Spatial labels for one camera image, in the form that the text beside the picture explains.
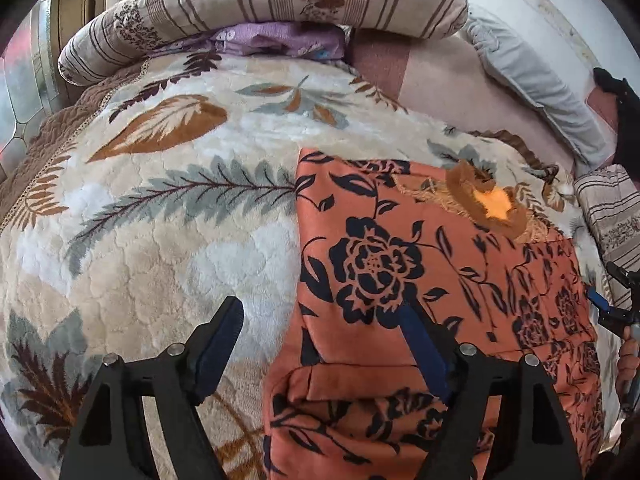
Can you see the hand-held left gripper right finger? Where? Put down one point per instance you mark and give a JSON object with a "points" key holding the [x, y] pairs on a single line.
{"points": [[425, 355]]}

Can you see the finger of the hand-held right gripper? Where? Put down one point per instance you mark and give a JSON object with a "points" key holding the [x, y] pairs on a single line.
{"points": [[597, 301], [627, 285]]}

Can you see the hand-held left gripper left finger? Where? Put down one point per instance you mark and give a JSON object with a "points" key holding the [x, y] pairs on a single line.
{"points": [[220, 350]]}

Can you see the orange floral garment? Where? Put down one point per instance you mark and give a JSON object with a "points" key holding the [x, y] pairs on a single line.
{"points": [[425, 240]]}

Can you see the person's right hand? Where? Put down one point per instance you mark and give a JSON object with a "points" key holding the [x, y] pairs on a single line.
{"points": [[627, 365]]}

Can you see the leaf print plush blanket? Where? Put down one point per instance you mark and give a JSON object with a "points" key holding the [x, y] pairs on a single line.
{"points": [[200, 240]]}

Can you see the dark cloth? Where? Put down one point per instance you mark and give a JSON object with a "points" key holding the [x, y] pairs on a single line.
{"points": [[630, 130]]}

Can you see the light grey pillow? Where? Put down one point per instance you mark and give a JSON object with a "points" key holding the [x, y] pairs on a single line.
{"points": [[530, 75]]}

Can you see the brown quilted bedspread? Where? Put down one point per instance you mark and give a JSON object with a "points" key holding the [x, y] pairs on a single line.
{"points": [[45, 150]]}

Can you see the pink bed sheet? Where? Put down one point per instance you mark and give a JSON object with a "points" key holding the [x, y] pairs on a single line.
{"points": [[440, 85]]}

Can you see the purple cloth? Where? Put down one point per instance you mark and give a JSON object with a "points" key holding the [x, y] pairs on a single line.
{"points": [[280, 40]]}

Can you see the wooden mirrored wardrobe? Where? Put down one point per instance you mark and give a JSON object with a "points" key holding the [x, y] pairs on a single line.
{"points": [[20, 85]]}

